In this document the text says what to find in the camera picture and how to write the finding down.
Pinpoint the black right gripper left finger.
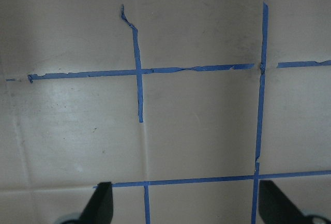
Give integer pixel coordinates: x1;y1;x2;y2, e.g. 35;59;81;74
79;182;114;224

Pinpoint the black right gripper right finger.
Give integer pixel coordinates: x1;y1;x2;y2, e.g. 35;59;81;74
259;180;316;224

